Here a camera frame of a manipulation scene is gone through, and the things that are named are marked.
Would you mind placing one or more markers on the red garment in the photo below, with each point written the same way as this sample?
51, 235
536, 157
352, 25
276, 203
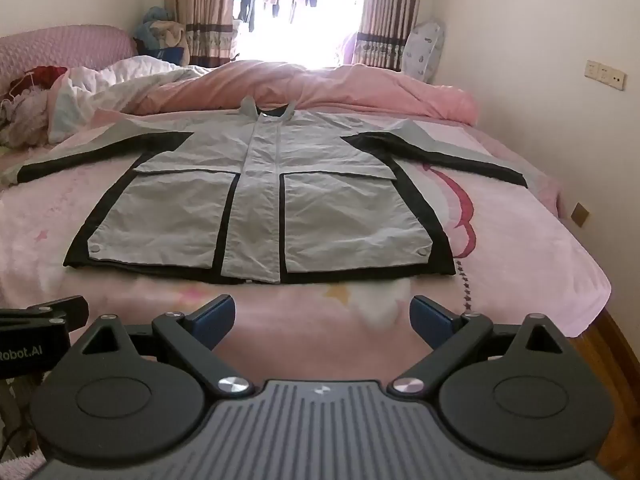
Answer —
45, 76

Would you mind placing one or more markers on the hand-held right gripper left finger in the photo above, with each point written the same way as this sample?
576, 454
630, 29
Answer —
215, 322

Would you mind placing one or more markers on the striped brown curtain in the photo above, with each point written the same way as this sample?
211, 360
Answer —
387, 10
200, 5

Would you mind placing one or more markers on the white wall socket panel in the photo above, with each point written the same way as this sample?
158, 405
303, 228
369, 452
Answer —
605, 75

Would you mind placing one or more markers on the white patterned pillow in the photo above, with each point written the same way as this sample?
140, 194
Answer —
425, 50

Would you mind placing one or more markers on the grey and black jacket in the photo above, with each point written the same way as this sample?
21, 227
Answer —
320, 210

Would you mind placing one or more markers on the beige cloth bundle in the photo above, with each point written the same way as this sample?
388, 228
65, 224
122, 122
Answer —
167, 35

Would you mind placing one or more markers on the pink printed blanket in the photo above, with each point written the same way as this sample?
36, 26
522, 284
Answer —
525, 240

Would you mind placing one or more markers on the brass wall plate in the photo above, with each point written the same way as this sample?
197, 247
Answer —
580, 214

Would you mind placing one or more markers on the pink quilted headboard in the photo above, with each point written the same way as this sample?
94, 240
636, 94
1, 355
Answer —
60, 45

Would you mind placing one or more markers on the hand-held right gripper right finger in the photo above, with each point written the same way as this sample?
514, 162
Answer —
430, 320

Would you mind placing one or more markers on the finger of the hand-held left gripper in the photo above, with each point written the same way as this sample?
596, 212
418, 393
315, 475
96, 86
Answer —
60, 307

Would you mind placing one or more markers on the grey knitted clothes pile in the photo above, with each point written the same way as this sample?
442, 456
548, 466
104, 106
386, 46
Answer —
22, 110

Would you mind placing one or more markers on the blue plush toy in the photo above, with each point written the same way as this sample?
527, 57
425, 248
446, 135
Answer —
156, 16

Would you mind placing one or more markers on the purple cloth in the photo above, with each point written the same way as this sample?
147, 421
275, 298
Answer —
349, 47

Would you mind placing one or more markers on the dark blue bag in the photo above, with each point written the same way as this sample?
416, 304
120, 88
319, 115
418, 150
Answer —
172, 55

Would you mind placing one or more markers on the white and pink quilt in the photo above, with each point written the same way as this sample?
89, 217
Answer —
125, 80

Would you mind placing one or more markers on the pink duvet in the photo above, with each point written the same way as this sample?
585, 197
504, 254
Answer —
350, 87

